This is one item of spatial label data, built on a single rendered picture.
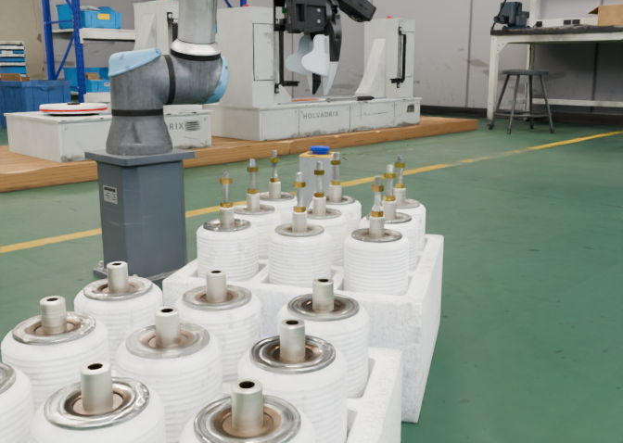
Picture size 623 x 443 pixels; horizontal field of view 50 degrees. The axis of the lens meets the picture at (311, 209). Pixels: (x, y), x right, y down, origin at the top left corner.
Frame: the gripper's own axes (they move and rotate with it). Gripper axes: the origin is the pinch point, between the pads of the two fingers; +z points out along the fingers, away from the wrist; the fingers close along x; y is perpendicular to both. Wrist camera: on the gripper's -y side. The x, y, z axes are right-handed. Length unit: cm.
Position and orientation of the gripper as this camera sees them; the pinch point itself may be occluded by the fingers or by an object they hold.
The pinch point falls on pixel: (323, 86)
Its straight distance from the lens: 110.2
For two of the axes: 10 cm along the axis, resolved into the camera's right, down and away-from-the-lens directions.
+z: 0.0, 9.8, 2.1
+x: 4.8, 1.9, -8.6
